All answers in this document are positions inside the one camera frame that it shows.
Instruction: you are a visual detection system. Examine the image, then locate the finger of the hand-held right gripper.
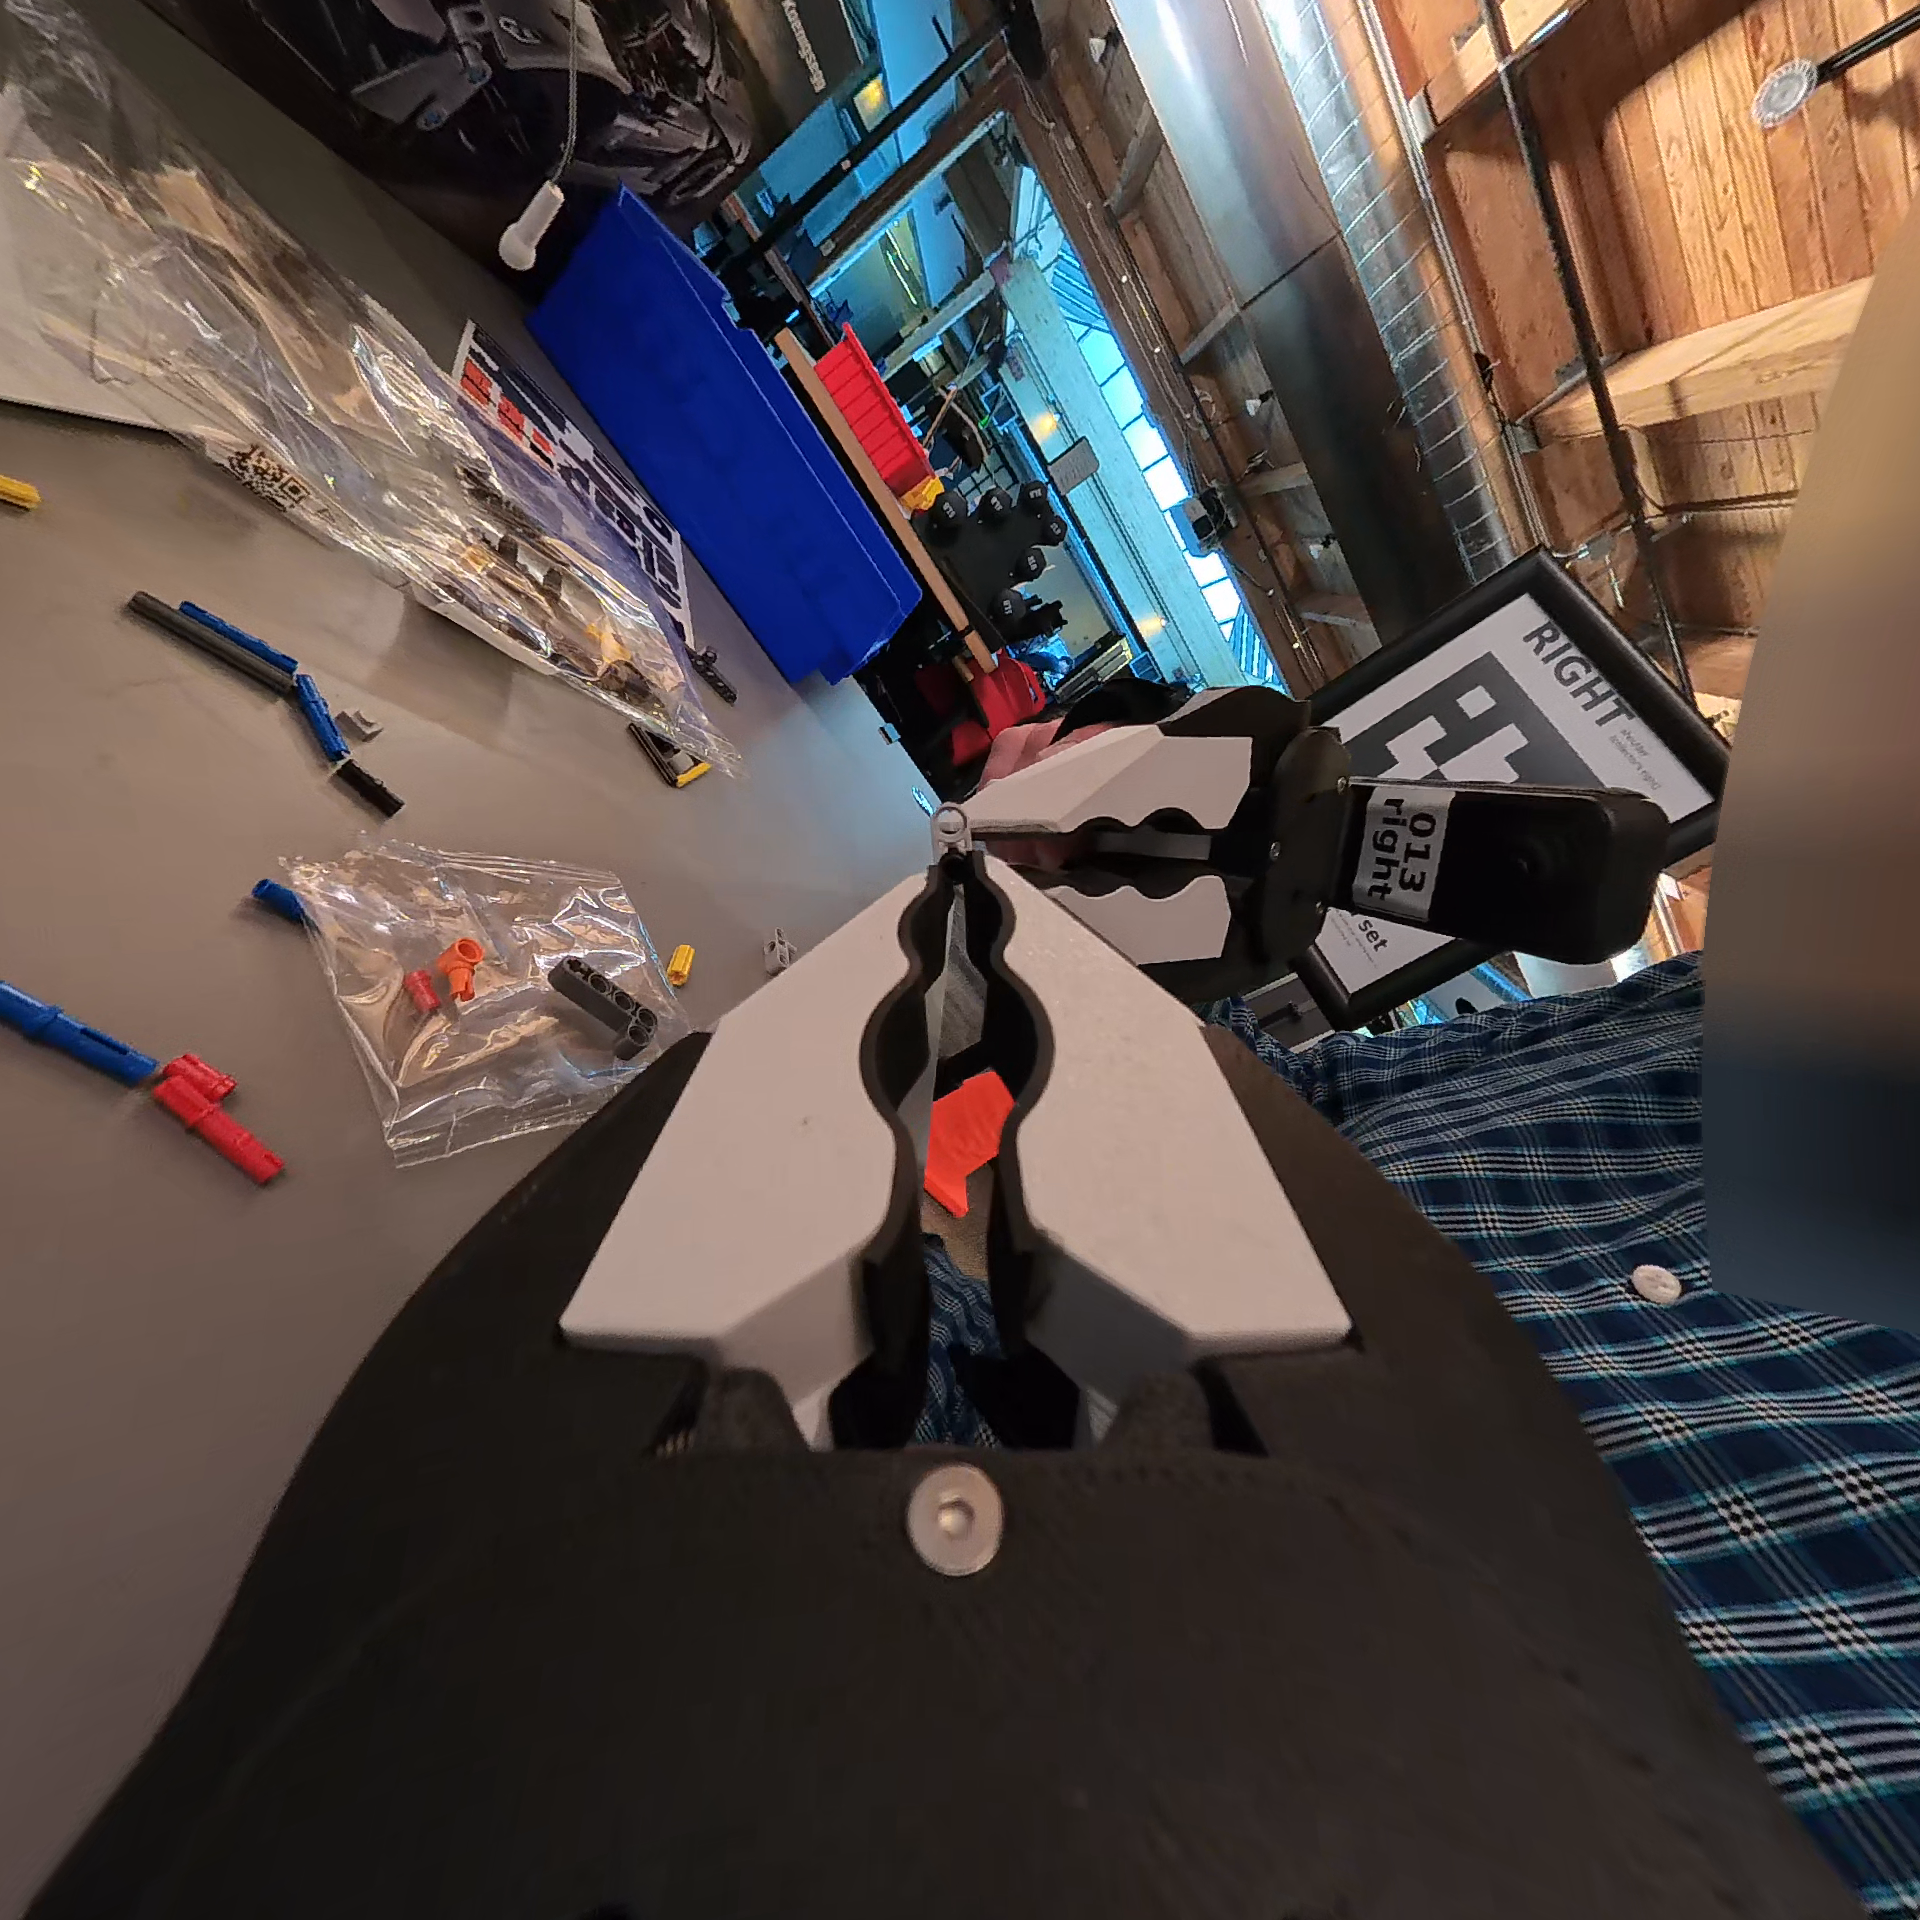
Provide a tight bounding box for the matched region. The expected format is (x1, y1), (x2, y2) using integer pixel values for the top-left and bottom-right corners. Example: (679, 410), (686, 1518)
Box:
(1031, 858), (1259, 970)
(965, 722), (1259, 845)

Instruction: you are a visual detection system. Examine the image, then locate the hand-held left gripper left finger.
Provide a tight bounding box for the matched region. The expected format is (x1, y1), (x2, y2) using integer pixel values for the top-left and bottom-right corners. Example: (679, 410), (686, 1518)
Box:
(557, 858), (965, 1451)

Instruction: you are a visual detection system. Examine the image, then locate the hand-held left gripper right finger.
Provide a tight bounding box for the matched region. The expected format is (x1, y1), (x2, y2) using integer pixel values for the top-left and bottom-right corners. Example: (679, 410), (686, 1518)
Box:
(952, 858), (1356, 1453)

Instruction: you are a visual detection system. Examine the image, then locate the small clear bag of parts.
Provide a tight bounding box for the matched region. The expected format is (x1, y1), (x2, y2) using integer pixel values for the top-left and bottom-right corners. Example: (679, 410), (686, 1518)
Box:
(279, 836), (695, 1172)

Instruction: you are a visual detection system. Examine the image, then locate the large clear bag of parts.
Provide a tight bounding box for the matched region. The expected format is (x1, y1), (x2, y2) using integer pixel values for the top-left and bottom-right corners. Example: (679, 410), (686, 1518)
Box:
(0, 142), (747, 783)

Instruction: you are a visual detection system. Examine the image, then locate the dark grey lego liftarm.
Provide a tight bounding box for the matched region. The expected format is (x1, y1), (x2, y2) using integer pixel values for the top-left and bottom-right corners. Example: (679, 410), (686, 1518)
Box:
(543, 956), (664, 1062)

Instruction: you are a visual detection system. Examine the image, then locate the long blue lego pin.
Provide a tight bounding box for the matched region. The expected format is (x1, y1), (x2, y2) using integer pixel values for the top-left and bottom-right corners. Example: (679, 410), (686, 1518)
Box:
(0, 981), (163, 1087)

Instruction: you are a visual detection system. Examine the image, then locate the dark grey lego axle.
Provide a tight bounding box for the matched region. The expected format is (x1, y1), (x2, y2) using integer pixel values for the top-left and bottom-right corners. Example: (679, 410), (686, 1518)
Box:
(126, 591), (298, 697)

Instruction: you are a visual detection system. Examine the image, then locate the person's right hand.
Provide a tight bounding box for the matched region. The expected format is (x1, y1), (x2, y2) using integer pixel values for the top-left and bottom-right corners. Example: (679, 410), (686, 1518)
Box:
(979, 718), (1143, 798)

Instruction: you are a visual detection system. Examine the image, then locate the orange plastic object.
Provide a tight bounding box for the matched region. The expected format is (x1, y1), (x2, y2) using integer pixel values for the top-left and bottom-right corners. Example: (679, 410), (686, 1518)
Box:
(920, 1065), (1016, 1215)

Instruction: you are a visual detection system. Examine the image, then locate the black dumbbell rack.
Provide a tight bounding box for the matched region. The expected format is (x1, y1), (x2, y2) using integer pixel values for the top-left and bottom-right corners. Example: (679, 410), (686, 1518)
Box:
(901, 478), (1085, 706)

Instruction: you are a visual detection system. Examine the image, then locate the wooden shelf board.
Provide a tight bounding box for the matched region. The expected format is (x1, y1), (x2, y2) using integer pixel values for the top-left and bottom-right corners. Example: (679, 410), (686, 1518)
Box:
(771, 326), (1002, 676)

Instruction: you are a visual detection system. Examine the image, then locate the red storage bin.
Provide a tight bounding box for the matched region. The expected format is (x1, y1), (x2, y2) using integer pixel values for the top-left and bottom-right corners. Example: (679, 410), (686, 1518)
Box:
(813, 319), (935, 484)

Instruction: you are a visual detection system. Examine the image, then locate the blue plastic bin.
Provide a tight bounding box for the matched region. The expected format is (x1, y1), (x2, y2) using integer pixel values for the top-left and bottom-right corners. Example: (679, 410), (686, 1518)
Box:
(525, 183), (928, 687)

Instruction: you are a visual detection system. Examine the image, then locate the person's blue plaid shirt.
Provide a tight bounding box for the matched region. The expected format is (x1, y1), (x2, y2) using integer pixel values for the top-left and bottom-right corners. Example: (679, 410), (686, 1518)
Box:
(911, 950), (1920, 1920)

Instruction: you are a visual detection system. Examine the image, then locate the sticker sheet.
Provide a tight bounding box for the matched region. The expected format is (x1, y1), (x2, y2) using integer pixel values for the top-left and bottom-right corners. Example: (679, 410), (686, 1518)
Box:
(447, 315), (702, 669)

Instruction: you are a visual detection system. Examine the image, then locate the metal ventilation duct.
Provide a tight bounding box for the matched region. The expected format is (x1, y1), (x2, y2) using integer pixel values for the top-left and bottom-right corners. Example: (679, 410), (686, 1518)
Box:
(1111, 0), (1519, 639)

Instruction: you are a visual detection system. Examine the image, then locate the metal cord with white tip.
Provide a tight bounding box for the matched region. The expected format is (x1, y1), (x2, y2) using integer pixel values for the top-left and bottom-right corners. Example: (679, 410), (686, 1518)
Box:
(499, 0), (598, 274)

